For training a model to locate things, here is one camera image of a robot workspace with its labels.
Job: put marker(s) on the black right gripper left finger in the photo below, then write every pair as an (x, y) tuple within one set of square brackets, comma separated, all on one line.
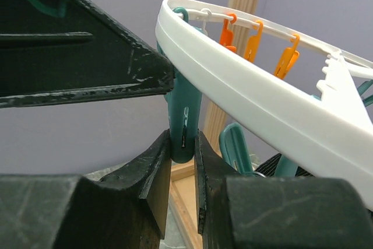
[(126, 208)]

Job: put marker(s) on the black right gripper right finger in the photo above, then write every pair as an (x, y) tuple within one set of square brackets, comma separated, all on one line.
[(237, 211)]

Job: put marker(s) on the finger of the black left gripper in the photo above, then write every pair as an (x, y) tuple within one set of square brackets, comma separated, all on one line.
[(71, 51)]

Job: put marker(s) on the teal clothes peg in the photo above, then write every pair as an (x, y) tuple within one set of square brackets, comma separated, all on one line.
[(233, 148), (183, 114)]

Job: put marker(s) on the orange clothes peg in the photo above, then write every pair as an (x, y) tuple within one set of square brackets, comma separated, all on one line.
[(288, 58), (227, 35), (253, 43)]

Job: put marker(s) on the white oval clip hanger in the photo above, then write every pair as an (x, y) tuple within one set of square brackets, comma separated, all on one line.
[(330, 136)]

